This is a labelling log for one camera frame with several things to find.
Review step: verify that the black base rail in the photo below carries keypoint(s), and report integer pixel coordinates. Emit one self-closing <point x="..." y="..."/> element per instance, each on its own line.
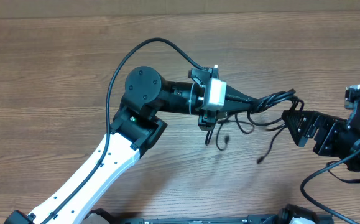
<point x="289" y="214"/>

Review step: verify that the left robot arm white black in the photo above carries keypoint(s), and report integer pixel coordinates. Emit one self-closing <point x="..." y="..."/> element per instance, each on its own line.
<point x="133" y="130"/>

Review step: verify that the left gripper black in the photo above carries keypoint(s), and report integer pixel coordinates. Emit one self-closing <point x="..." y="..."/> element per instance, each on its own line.
<point x="234" y="102"/>

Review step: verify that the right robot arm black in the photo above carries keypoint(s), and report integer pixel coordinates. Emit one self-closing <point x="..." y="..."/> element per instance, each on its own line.
<point x="349" y="154"/>

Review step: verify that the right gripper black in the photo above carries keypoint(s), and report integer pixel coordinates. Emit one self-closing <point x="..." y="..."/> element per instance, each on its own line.
<point x="329" y="129"/>

